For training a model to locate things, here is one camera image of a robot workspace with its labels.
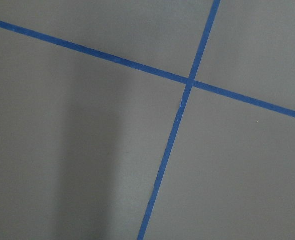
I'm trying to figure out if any blue tape strip crosswise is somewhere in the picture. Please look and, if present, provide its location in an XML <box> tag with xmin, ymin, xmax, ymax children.
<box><xmin>0</xmin><ymin>20</ymin><xmax>295</xmax><ymax>118</ymax></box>

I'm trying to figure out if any blue tape strip lengthwise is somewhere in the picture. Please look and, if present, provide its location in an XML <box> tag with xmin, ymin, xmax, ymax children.
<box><xmin>136</xmin><ymin>0</ymin><xmax>222</xmax><ymax>240</ymax></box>

